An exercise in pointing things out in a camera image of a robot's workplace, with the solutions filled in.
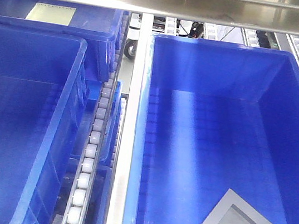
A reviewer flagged steel vertical divider post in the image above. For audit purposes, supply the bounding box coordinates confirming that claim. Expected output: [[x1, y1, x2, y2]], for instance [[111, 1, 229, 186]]
[[105, 13, 154, 224]]

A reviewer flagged blue bin front left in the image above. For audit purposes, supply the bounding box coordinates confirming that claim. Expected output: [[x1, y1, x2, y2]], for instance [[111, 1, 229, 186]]
[[0, 25, 89, 224]]

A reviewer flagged blue bin with paper label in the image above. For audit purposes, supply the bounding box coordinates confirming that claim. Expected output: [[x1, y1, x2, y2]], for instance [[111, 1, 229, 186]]
[[0, 0, 128, 82]]

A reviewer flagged large empty blue target bin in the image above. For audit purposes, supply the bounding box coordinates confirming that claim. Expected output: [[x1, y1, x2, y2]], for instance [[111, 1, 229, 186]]
[[122, 35, 299, 224]]

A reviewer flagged white roller conveyor track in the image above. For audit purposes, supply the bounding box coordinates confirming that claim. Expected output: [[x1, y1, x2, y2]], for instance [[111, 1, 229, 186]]
[[51, 11, 131, 224]]

